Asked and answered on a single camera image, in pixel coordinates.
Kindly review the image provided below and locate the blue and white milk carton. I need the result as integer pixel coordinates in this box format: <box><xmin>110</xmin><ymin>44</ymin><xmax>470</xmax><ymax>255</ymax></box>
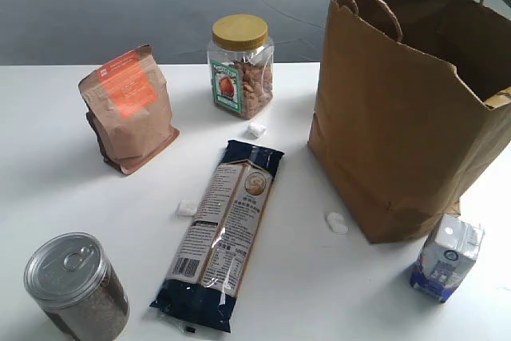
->
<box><xmin>410</xmin><ymin>214</ymin><xmax>485</xmax><ymax>303</ymax></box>

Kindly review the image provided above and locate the white cube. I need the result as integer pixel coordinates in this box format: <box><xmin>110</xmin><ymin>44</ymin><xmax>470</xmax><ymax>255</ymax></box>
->
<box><xmin>326</xmin><ymin>212</ymin><xmax>349</xmax><ymax>235</ymax></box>
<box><xmin>247</xmin><ymin>122</ymin><xmax>267</xmax><ymax>138</ymax></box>
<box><xmin>175</xmin><ymin>200</ymin><xmax>198</xmax><ymax>217</ymax></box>

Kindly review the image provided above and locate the dark blue noodle package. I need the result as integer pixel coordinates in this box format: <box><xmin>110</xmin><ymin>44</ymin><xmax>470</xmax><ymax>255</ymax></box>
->
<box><xmin>150</xmin><ymin>140</ymin><xmax>284</xmax><ymax>333</ymax></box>

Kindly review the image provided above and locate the almond jar with yellow lid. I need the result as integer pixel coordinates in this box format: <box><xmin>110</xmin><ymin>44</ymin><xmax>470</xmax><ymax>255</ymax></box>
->
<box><xmin>207</xmin><ymin>14</ymin><xmax>275</xmax><ymax>120</ymax></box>

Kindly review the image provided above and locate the kraft pouch with orange label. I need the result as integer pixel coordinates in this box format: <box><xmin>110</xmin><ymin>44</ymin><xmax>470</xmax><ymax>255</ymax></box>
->
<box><xmin>78</xmin><ymin>44</ymin><xmax>180</xmax><ymax>175</ymax></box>

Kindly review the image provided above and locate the brown paper shopping bag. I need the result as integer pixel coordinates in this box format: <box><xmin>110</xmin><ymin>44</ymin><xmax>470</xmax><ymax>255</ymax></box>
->
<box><xmin>308</xmin><ymin>0</ymin><xmax>510</xmax><ymax>244</ymax></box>

